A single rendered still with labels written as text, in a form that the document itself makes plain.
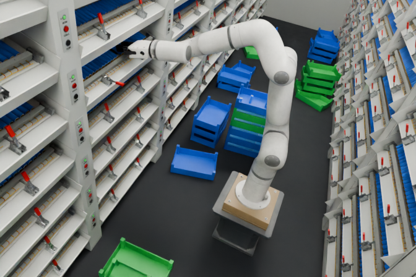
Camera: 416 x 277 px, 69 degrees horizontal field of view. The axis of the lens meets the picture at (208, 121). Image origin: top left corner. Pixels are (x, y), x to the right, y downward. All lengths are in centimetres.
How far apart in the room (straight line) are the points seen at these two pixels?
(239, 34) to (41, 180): 87
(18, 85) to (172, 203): 126
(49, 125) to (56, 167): 19
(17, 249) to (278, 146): 104
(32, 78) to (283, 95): 87
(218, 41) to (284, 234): 128
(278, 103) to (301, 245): 103
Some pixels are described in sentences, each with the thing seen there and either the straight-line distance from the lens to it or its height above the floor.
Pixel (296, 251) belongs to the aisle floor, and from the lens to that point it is 199.
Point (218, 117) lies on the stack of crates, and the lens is 237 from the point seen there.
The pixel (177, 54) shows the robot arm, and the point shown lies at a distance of 125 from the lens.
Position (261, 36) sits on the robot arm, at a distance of 115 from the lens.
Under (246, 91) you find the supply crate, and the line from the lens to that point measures 224.
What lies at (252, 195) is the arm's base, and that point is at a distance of 159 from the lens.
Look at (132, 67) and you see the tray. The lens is 142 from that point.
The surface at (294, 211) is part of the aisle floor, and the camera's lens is 215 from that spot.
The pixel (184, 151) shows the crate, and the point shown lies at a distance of 223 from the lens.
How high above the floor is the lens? 161
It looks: 39 degrees down
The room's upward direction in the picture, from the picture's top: 11 degrees clockwise
